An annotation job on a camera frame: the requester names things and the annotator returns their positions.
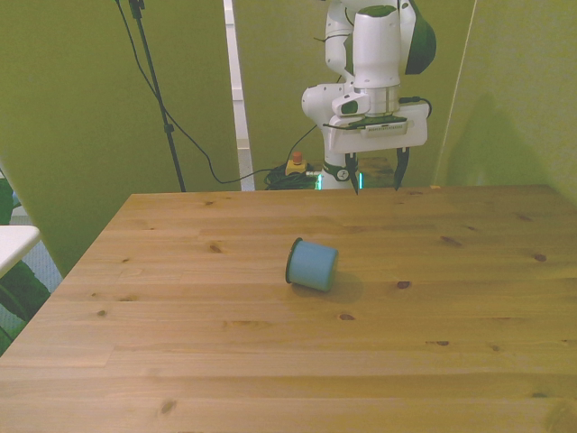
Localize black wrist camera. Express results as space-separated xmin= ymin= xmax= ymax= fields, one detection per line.
xmin=334 ymin=115 xmax=415 ymax=137

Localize black tripod cable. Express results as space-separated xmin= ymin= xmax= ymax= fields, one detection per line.
xmin=114 ymin=0 xmax=319 ymax=185

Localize blue enamel mug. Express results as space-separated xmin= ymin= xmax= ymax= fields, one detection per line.
xmin=284 ymin=237 xmax=340 ymax=292

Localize yellow emergency stop button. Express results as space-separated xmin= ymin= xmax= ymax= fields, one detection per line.
xmin=285 ymin=151 xmax=313 ymax=178

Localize coiled dark cable bundle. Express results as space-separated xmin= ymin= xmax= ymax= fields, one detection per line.
xmin=263 ymin=162 xmax=325 ymax=191

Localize white side shelf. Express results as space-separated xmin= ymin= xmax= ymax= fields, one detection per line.
xmin=0 ymin=224 xmax=41 ymax=279

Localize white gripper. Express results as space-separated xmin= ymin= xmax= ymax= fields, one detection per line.
xmin=323 ymin=103 xmax=428 ymax=196

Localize white vertical post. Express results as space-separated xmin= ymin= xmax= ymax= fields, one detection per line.
xmin=223 ymin=0 xmax=256 ymax=191

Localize black tripod stand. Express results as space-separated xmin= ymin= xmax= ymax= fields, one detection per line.
xmin=127 ymin=0 xmax=188 ymax=194

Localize green plant leaves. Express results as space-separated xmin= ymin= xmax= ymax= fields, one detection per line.
xmin=0 ymin=178 xmax=51 ymax=357

